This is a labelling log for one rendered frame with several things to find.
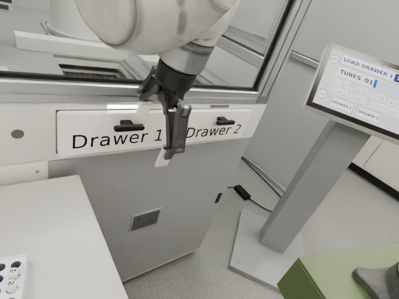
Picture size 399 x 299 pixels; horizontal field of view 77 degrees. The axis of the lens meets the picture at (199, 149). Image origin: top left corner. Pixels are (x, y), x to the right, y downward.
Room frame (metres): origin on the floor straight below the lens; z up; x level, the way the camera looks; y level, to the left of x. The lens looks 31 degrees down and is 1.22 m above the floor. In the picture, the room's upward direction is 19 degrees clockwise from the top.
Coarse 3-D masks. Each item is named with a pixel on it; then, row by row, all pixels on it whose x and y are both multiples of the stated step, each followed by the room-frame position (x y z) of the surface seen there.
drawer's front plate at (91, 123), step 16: (64, 112) 0.45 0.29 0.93; (80, 112) 0.47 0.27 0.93; (96, 112) 0.49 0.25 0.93; (112, 112) 0.52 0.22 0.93; (128, 112) 0.54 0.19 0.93; (160, 112) 0.60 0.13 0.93; (64, 128) 0.44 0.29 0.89; (80, 128) 0.46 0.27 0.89; (96, 128) 0.49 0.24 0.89; (112, 128) 0.51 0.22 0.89; (160, 128) 0.61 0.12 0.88; (64, 144) 0.44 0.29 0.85; (80, 144) 0.46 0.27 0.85; (96, 144) 0.49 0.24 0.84; (112, 144) 0.52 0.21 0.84; (128, 144) 0.55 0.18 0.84; (144, 144) 0.58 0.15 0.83; (160, 144) 0.62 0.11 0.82
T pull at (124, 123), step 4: (120, 120) 0.52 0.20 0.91; (124, 120) 0.53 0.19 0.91; (128, 120) 0.53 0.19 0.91; (120, 124) 0.52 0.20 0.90; (124, 124) 0.51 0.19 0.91; (128, 124) 0.52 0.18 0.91; (132, 124) 0.53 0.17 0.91; (140, 124) 0.54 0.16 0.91; (116, 128) 0.49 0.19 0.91; (120, 128) 0.49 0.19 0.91; (124, 128) 0.50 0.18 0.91; (128, 128) 0.51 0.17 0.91; (132, 128) 0.51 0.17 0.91; (136, 128) 0.52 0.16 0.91; (140, 128) 0.53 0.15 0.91; (144, 128) 0.54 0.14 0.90
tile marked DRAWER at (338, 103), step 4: (332, 96) 1.09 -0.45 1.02; (332, 100) 1.08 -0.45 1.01; (336, 100) 1.08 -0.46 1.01; (340, 100) 1.09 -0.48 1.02; (344, 100) 1.09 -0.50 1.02; (332, 104) 1.07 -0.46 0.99; (336, 104) 1.07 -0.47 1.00; (340, 104) 1.07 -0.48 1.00; (344, 104) 1.08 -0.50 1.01; (348, 104) 1.08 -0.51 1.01; (352, 104) 1.08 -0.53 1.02; (336, 108) 1.06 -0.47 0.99; (340, 108) 1.06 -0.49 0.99; (344, 108) 1.07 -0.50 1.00; (348, 108) 1.07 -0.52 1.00; (352, 108) 1.07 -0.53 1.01; (348, 112) 1.06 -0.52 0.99
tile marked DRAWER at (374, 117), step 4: (360, 108) 1.07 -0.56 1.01; (364, 108) 1.08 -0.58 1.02; (356, 112) 1.06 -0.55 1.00; (360, 112) 1.06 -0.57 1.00; (364, 112) 1.06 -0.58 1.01; (368, 112) 1.07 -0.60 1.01; (372, 112) 1.07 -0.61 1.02; (376, 112) 1.07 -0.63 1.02; (360, 116) 1.05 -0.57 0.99; (364, 116) 1.05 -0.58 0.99; (368, 116) 1.06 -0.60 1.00; (372, 116) 1.06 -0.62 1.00; (376, 116) 1.06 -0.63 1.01; (380, 116) 1.06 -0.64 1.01; (372, 120) 1.05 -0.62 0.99; (376, 120) 1.05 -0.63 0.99
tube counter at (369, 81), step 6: (366, 78) 1.16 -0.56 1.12; (372, 78) 1.16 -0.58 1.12; (366, 84) 1.14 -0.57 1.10; (372, 84) 1.15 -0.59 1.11; (378, 84) 1.15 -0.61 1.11; (384, 84) 1.15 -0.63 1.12; (390, 84) 1.16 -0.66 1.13; (384, 90) 1.14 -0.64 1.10; (390, 90) 1.14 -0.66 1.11; (396, 90) 1.14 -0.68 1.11; (396, 96) 1.13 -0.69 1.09
